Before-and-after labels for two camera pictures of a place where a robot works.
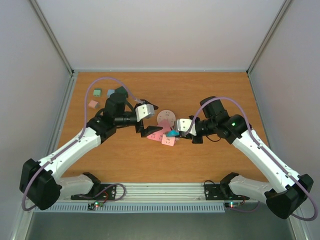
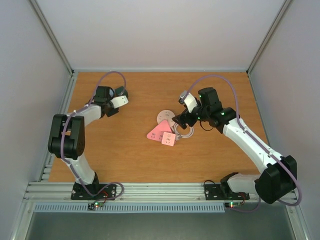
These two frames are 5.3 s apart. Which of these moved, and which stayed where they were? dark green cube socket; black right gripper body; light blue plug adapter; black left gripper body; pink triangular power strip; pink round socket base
Moved: black left gripper body; black right gripper body
Stayed: pink round socket base; light blue plug adapter; pink triangular power strip; dark green cube socket
